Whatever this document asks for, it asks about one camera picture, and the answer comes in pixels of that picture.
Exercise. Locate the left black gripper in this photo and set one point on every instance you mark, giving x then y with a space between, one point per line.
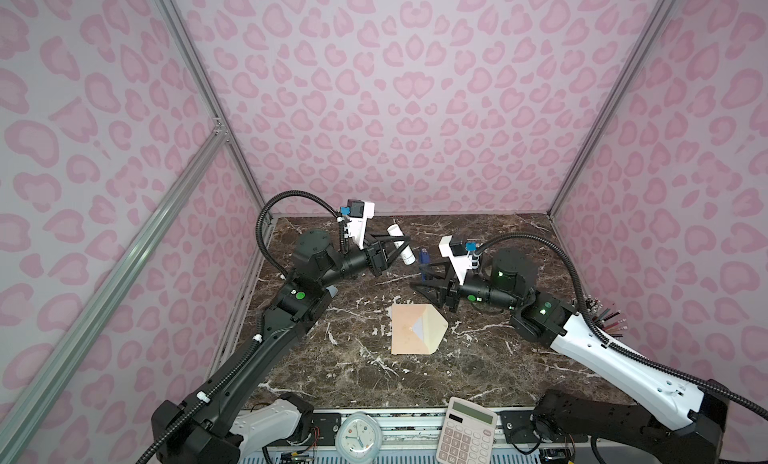
375 255

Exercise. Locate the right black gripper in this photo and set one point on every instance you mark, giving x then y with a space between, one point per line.
445 280

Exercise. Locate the white glue stick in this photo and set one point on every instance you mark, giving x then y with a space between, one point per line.
402 248

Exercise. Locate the beige envelope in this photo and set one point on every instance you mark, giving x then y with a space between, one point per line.
403 341

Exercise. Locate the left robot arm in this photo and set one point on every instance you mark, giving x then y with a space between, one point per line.
208 425

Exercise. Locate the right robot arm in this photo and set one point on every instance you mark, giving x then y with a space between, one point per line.
671 419

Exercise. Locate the white calculator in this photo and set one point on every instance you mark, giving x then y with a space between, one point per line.
467 435

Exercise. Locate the white round clock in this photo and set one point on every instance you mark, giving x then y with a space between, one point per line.
359 439

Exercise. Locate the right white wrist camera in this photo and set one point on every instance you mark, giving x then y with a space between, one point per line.
457 254

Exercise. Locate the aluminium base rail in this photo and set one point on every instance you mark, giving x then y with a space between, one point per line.
414 431

